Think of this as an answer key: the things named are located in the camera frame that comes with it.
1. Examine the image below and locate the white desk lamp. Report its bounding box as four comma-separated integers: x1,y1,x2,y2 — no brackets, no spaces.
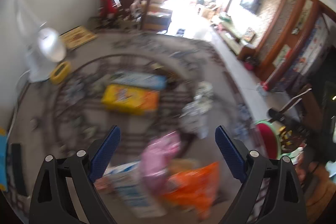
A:
14,0,67,83

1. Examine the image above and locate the white beaded cord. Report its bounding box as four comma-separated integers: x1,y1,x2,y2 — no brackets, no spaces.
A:
282,87,313,111

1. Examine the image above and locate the yellow iced tea carton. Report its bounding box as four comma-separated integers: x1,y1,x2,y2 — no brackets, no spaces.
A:
101,84,160,115

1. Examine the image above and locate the brown cigarette box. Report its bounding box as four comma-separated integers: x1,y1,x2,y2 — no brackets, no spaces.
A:
153,63,182,83

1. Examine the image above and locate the yellow children's book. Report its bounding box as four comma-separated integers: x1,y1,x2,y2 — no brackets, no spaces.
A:
60,26,97,51

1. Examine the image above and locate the near carved wooden chair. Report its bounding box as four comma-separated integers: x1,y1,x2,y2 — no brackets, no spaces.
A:
268,84,322,154

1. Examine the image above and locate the wooden sofa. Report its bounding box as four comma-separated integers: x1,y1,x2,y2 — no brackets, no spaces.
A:
143,0,173,32

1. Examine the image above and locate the wall mounted television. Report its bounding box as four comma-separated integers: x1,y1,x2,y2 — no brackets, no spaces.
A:
240,0,263,14

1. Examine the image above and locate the white lamp cable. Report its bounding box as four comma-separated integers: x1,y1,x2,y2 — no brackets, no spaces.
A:
6,69,31,140

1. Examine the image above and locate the tv cabinet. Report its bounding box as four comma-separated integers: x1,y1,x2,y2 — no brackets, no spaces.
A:
211,15,256,61

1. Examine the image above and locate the patterned tablecloth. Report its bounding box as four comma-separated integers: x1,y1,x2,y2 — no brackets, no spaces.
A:
5,31,253,223

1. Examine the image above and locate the broom and dustpan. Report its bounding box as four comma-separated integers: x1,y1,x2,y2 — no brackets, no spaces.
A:
256,81,272,97

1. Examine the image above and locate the yellow tape dispenser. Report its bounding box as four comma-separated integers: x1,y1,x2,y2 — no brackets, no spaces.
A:
50,61,71,85

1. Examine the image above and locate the green red trash bin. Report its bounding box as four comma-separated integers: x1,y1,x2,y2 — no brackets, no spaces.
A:
255,121,281,159

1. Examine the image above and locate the pink white package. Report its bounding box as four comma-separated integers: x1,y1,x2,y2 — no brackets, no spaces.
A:
94,161,166,218

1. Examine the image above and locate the pink plastic wrapper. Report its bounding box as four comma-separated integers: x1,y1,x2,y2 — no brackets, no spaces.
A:
139,131,181,194

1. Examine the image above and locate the small black stool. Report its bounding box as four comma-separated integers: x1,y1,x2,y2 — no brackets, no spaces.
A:
176,28,185,37

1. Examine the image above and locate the blue white medicine box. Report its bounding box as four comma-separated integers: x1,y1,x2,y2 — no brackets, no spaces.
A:
110,71,167,90

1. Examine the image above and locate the far wooden dining chair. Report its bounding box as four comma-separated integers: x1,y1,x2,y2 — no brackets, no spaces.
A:
103,0,154,30

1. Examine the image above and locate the colourful framed picture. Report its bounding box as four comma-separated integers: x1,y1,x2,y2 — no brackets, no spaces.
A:
242,28,256,43

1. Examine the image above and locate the red floor waste basket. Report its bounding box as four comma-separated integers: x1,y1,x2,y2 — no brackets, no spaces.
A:
243,56,259,71

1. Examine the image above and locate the silver foil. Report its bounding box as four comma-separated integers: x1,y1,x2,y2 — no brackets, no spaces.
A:
179,81,214,139

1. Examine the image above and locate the orange plastic bag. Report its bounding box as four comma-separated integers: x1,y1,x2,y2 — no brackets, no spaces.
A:
161,162,219,221

